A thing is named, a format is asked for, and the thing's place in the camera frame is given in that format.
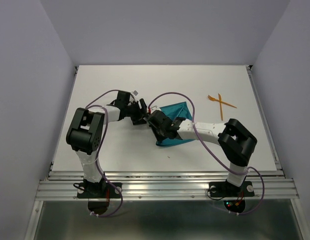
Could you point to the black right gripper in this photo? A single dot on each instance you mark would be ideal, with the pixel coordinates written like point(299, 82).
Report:
point(158, 137)

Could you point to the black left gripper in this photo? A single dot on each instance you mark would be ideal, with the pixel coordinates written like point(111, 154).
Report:
point(141, 113)

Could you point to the teal cloth napkin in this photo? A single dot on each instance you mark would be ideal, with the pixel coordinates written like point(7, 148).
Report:
point(173, 111)

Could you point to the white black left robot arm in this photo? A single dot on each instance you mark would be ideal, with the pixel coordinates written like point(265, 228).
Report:
point(85, 136)

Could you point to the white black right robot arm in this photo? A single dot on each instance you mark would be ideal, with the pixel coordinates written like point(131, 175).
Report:
point(237, 143)

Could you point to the orange plastic fork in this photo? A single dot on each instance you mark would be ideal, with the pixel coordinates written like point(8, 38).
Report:
point(217, 100)

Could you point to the orange plastic knife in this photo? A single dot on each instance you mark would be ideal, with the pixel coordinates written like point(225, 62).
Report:
point(221, 108)

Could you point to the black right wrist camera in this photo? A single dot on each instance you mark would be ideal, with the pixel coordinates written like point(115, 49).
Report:
point(158, 119)

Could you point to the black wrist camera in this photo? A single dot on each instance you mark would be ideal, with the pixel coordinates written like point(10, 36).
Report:
point(158, 119)
point(126, 96)

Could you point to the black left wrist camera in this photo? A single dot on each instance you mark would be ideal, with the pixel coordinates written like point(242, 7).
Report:
point(126, 96)

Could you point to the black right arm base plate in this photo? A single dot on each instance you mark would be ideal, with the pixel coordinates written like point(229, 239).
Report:
point(223, 189)

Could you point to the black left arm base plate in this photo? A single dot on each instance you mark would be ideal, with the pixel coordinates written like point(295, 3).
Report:
point(89, 190)

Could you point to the aluminium front rail frame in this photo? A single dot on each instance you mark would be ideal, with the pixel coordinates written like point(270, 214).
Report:
point(157, 185)

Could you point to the aluminium right side rail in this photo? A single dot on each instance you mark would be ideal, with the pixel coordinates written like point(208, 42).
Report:
point(265, 123)

